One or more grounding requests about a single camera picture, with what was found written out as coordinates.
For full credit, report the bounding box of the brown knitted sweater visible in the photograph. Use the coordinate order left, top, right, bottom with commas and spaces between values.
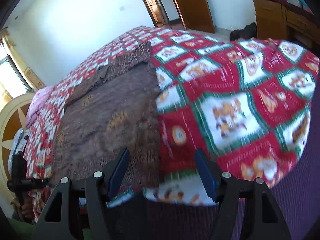
50, 41, 161, 189

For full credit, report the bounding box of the person left hand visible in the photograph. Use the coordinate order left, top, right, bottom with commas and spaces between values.
11, 196, 35, 220

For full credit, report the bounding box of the grey patterned pillow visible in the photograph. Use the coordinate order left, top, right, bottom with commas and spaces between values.
8, 128, 30, 175

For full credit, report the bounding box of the cream wooden headboard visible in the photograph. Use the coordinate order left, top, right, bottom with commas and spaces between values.
0, 93, 35, 191

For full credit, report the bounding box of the red patchwork bedspread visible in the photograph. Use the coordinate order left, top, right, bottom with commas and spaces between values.
25, 26, 319, 205

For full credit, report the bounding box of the pink pillow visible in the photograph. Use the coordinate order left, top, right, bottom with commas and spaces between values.
26, 86, 54, 128

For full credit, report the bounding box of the yellow curtain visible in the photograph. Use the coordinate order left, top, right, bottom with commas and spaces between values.
1, 29, 46, 91

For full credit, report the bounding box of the window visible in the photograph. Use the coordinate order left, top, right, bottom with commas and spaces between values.
1, 44, 33, 98

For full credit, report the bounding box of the black bag on floor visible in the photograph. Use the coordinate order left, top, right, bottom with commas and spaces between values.
229, 22, 257, 41

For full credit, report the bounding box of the wooden desk cabinet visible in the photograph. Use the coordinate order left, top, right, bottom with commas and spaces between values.
253, 0, 319, 48

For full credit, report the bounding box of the brown wooden door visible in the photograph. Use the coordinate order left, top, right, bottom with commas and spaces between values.
175, 0, 215, 33

